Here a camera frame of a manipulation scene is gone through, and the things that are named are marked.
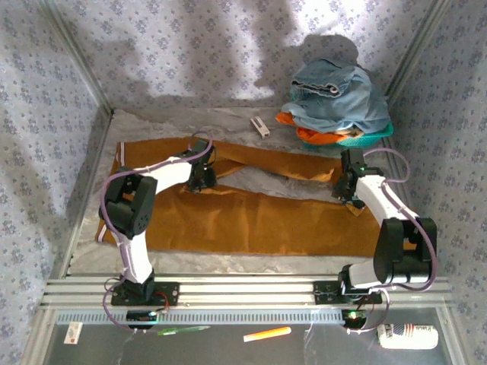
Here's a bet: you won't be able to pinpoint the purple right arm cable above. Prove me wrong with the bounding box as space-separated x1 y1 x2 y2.
345 147 439 337

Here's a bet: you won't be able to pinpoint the white card with red mark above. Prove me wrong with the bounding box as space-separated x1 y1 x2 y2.
62 321 84 345

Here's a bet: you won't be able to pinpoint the grey slotted cable duct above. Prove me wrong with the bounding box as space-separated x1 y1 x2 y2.
55 308 348 326

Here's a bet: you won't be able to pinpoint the black left controller box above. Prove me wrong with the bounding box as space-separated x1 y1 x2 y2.
126 309 158 330

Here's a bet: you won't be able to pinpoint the white pack with flag print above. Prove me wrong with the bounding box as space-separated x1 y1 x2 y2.
376 322 440 351

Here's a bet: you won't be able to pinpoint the light blue denim jeans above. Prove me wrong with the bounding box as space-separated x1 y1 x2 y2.
282 57 391 135

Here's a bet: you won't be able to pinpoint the black controller box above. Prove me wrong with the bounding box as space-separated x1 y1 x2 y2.
126 309 158 330
341 308 368 329

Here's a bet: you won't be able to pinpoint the orange garment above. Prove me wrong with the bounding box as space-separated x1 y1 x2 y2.
274 110 344 148

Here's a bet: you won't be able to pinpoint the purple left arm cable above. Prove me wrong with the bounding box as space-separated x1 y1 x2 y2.
99 130 215 336

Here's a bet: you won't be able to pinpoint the teal plastic basket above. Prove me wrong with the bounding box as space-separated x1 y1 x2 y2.
302 120 395 151

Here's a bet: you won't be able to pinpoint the green pen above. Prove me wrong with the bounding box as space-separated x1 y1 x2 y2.
157 325 212 338

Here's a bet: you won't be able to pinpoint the black right controller box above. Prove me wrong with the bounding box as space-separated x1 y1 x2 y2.
341 308 368 329

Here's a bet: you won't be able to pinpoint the grey marbled table cover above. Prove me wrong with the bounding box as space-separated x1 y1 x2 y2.
67 106 419 275

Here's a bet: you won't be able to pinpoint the aluminium frame post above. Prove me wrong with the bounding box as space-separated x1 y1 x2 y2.
383 0 454 104
40 0 116 116

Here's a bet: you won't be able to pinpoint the long aluminium mounting rail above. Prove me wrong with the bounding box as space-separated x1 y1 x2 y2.
40 273 456 309

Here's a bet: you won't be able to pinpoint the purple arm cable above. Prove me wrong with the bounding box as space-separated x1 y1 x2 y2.
99 130 215 336
345 147 439 337

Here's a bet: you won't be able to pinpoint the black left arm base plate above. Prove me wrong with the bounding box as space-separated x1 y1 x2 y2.
110 280 181 307

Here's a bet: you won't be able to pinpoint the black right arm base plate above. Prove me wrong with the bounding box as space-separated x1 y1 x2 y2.
313 280 384 306

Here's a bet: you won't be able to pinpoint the beige cloth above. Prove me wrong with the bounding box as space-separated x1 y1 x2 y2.
333 126 367 138

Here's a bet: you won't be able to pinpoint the orange marker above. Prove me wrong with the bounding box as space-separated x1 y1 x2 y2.
243 325 293 344

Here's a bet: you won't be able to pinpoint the red black power wire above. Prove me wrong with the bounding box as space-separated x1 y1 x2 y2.
356 293 377 313
153 290 173 315

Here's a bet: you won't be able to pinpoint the mustard brown corduroy trousers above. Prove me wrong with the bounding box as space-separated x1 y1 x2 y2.
94 137 416 256

